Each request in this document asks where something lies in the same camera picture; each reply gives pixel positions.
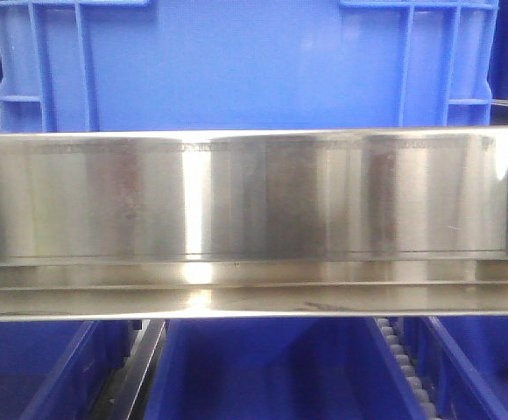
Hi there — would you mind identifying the blue bin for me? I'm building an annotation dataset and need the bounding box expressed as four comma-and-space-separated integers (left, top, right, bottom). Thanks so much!
0, 320, 142, 419
145, 318, 426, 419
399, 316, 508, 419
0, 1, 498, 132

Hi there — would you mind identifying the white roller track strip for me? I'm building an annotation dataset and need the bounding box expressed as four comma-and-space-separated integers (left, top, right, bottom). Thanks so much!
375, 318, 437, 419

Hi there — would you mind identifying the stainless steel shelf front rail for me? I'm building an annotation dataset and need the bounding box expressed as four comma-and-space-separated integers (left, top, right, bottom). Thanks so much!
0, 126, 508, 321

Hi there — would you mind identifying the dark metal divider rail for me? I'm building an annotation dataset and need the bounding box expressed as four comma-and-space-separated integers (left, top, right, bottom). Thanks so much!
90, 319, 166, 419

